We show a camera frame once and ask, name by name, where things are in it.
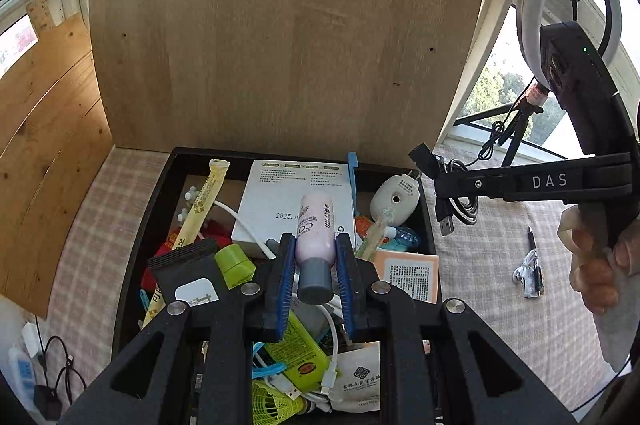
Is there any black USB cable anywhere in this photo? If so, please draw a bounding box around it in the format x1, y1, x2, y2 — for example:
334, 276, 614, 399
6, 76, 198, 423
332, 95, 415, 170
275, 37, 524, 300
408, 141, 482, 237

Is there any pink tube grey cap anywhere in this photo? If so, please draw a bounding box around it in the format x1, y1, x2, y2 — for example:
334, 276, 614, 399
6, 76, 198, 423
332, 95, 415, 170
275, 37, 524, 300
295, 191, 335, 305

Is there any person right hand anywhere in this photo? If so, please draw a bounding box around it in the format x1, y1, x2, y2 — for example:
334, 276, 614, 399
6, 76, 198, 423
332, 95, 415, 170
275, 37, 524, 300
558, 206, 639, 315

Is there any white tea sachet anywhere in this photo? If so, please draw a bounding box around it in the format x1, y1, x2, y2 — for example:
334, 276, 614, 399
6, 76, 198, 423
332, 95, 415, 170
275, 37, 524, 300
329, 343, 381, 413

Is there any black pen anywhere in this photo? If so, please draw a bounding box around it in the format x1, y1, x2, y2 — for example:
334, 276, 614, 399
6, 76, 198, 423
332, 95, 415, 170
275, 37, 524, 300
527, 227, 544, 298

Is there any black card package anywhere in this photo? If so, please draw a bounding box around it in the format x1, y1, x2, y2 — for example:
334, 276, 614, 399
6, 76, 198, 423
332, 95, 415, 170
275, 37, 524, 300
148, 237, 226, 307

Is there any black tripod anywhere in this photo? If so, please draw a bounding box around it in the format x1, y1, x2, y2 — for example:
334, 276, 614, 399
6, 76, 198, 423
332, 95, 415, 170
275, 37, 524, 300
454, 97, 557, 168

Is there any orange white packet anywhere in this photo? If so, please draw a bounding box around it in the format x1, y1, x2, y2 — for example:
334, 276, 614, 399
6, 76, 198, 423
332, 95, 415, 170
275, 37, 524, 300
373, 249, 439, 304

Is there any green tube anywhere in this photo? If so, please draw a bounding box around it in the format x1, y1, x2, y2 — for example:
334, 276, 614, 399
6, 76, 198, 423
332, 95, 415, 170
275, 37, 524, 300
214, 244, 256, 289

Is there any checkered tablecloth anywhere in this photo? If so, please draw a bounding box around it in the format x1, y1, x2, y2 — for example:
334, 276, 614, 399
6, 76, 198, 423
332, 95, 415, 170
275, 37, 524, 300
40, 148, 614, 416

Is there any snack packet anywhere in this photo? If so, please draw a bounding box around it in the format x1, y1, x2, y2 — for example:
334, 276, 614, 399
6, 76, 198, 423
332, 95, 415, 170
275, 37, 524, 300
512, 252, 535, 299

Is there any blue sanitizer bottle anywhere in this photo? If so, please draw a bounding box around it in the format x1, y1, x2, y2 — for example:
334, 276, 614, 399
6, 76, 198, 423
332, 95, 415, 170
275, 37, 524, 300
381, 226, 420, 252

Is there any black storage tray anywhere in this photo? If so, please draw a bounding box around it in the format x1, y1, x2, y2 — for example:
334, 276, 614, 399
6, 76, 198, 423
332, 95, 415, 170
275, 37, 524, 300
110, 146, 442, 425

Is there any white flat box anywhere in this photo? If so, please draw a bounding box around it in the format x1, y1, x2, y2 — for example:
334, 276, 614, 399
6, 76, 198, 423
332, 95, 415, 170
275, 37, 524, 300
231, 160, 355, 259

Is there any white plug-in device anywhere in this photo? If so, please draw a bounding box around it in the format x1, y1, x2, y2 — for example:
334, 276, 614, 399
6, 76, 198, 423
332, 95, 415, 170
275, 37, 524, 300
370, 174, 420, 227

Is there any yellow stick sachet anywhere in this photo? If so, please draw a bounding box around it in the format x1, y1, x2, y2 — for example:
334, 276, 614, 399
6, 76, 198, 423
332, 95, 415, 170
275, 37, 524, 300
142, 159, 230, 327

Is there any blue plastic phone stand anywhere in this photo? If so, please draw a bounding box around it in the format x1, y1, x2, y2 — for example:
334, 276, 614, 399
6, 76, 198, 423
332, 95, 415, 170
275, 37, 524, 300
347, 151, 359, 216

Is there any wooden board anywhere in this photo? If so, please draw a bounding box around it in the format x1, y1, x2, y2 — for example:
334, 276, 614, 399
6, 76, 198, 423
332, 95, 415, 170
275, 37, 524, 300
89, 0, 480, 166

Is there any ring light power cable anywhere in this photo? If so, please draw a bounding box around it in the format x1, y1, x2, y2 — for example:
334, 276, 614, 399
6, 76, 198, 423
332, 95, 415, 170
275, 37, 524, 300
464, 76, 536, 169

